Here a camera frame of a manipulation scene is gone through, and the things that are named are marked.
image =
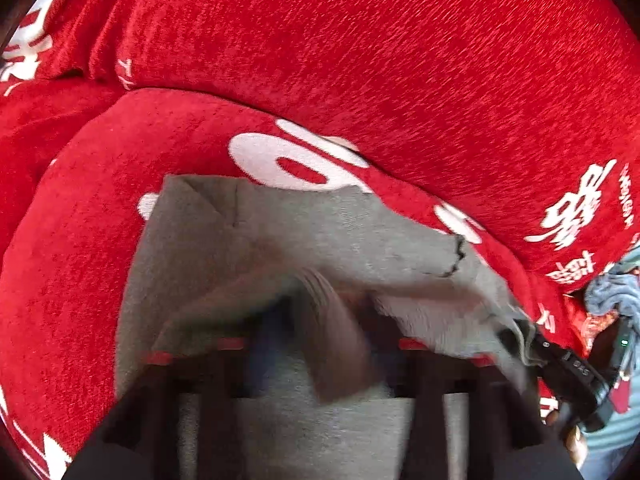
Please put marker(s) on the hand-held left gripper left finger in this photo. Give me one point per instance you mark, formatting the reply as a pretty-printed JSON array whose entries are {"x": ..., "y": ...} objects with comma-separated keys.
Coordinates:
[{"x": 272, "y": 342}]

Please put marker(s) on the red printed sofa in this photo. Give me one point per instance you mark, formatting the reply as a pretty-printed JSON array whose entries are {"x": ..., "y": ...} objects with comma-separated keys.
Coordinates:
[{"x": 350, "y": 35}]

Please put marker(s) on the grey knit sweater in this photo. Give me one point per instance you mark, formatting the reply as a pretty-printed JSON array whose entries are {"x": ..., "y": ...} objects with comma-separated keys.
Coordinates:
[{"x": 325, "y": 230}]

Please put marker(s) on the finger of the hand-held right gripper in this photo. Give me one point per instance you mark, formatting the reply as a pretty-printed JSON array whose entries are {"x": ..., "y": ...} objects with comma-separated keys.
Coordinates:
[{"x": 520, "y": 342}]

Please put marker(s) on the red patterned cloth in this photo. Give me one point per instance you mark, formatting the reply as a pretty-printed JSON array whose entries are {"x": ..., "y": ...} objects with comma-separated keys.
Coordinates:
[{"x": 590, "y": 324}]

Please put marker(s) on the blue grey cloth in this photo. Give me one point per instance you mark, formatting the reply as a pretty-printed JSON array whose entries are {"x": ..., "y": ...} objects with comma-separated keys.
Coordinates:
[{"x": 611, "y": 291}]

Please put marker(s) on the person's right hand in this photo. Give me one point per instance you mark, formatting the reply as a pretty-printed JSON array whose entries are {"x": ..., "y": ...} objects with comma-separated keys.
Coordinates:
[{"x": 576, "y": 444}]

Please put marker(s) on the person's light blue shirt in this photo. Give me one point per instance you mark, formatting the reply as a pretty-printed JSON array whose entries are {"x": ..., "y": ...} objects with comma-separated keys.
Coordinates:
[{"x": 617, "y": 437}]

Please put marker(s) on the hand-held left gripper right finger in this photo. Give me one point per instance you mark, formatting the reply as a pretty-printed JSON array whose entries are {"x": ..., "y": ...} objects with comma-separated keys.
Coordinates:
[{"x": 387, "y": 345}]

